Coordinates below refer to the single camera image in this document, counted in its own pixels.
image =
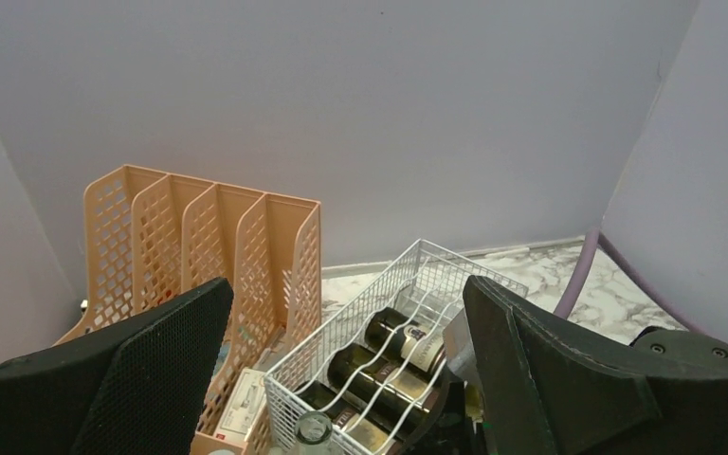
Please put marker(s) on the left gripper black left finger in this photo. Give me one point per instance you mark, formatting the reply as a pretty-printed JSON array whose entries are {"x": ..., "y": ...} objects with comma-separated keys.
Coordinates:
[{"x": 137, "y": 386}]

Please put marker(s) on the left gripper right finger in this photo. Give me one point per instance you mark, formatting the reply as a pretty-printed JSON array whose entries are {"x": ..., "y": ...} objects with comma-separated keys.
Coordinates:
[{"x": 551, "y": 386}]

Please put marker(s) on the green wine bottle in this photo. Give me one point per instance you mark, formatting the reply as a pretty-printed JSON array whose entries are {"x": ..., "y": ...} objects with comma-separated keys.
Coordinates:
[
  {"x": 406, "y": 339},
  {"x": 399, "y": 393},
  {"x": 347, "y": 417}
]

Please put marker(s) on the orange plastic file organizer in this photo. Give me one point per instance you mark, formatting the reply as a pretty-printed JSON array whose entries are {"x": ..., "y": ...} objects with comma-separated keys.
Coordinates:
[{"x": 150, "y": 236}]

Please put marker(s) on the white wire wine rack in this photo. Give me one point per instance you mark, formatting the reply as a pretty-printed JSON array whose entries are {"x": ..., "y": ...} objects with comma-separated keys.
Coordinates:
[{"x": 424, "y": 283}]

